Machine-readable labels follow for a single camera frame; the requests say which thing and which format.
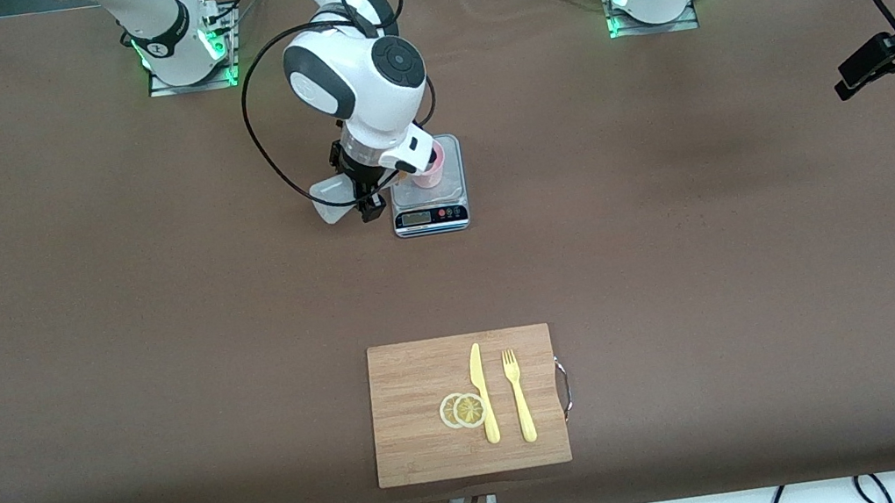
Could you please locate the translucent sauce bottle orange cap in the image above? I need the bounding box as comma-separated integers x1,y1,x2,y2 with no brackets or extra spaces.
307,162,422,228

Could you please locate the pink paper cup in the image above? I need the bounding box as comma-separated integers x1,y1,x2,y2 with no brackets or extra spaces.
406,137,450,192

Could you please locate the yellow plastic fork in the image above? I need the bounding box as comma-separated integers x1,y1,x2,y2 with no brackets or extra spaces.
500,347,540,445

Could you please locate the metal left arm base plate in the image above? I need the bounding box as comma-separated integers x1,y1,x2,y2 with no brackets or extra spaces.
605,1,700,41

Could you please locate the lemon slice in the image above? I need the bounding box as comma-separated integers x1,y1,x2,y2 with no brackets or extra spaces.
436,392,468,433
450,390,489,432

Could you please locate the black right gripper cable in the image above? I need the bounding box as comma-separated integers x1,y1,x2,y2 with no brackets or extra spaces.
230,14,370,223

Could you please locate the yellow plastic knife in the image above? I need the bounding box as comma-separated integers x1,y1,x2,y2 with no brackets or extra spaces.
465,341,503,447

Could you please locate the wooden cutting board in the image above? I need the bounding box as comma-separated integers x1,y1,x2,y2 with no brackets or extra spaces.
358,319,582,491

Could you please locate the silver digital kitchen scale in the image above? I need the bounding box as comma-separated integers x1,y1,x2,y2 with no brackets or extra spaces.
382,132,472,241

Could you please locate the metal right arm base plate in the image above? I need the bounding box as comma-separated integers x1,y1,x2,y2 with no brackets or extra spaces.
139,9,243,100

